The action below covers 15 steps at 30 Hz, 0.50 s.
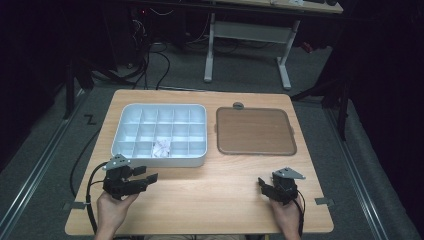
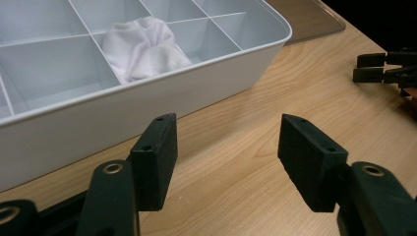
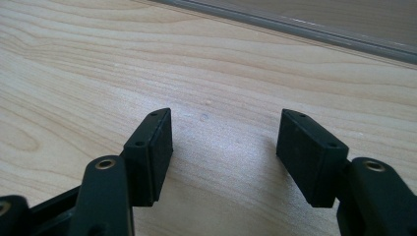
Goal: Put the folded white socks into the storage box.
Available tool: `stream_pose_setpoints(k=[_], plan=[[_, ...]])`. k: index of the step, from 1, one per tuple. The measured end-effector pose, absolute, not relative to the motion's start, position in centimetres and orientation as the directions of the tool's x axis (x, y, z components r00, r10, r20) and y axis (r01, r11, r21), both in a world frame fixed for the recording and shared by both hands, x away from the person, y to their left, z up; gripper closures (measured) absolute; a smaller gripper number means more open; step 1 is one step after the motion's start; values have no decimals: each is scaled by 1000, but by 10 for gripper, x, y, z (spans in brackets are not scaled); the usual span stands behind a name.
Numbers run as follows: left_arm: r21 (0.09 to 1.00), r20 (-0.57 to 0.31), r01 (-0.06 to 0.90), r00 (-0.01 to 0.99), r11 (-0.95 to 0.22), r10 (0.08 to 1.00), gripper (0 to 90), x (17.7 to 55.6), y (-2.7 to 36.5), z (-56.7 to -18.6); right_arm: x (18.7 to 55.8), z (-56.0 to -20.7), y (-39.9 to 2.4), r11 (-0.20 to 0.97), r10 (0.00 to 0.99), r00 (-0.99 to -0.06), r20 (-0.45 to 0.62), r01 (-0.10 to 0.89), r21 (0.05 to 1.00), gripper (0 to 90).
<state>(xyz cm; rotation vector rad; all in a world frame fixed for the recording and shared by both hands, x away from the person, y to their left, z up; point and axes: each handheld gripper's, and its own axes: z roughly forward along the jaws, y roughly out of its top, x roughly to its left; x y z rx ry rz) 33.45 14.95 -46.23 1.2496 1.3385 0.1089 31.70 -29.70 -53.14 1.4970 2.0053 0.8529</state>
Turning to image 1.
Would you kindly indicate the person's left hand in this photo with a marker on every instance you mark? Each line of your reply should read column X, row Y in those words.
column 113, row 211

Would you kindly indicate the metal floor rail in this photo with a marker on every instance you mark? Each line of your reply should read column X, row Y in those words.
column 40, row 166
column 353, row 166

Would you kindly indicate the white sock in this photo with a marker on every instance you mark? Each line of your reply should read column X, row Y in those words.
column 162, row 148

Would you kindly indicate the grey round table grommet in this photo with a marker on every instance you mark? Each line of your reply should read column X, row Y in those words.
column 238, row 106

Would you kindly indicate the person's right hand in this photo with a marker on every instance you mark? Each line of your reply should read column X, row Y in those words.
column 286, row 215

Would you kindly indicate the small red object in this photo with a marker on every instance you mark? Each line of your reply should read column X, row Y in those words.
column 307, row 47

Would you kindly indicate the white compartment storage box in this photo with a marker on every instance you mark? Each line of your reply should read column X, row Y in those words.
column 160, row 136

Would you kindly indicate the grey tape strip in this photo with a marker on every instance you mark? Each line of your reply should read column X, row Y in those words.
column 324, row 201
column 75, row 205

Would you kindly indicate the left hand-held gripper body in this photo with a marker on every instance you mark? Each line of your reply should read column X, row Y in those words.
column 118, row 183

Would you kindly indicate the black metal stand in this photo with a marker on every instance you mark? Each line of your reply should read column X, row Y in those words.
column 343, row 110
column 70, row 90

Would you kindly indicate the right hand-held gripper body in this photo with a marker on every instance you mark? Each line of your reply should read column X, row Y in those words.
column 285, row 190

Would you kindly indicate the wooden desk with white legs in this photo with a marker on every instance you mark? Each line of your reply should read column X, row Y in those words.
column 250, row 31

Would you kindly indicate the brown box lid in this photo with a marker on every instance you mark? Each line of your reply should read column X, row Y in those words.
column 255, row 131

